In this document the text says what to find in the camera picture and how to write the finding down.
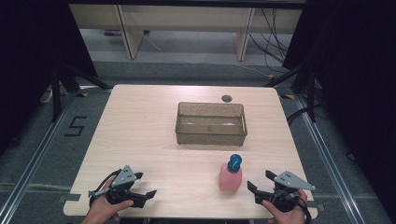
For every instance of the black metal stand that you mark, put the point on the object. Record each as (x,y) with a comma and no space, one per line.
(56,93)
(310,93)

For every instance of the pink bottle with blue cap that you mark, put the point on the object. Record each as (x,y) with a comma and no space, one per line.
(229,180)

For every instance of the round grey table grommet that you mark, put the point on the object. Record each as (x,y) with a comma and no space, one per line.
(226,98)

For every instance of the person's left hand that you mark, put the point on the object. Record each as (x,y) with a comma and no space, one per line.
(101,210)

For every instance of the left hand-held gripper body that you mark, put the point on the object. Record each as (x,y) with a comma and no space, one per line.
(124,178)

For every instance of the white shelf unit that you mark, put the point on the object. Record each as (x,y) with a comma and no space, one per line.
(134,34)

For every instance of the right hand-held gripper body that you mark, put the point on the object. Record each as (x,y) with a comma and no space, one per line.
(291,180)

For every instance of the clear brown plastic basket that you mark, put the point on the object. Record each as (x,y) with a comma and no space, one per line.
(211,135)

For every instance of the person's right hand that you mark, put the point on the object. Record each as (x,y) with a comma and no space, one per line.
(291,217)

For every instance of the dark curtain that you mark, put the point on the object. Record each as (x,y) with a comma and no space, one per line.
(28,56)
(355,77)

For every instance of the metal floor rail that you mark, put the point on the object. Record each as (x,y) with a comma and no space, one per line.
(330,161)
(34,158)

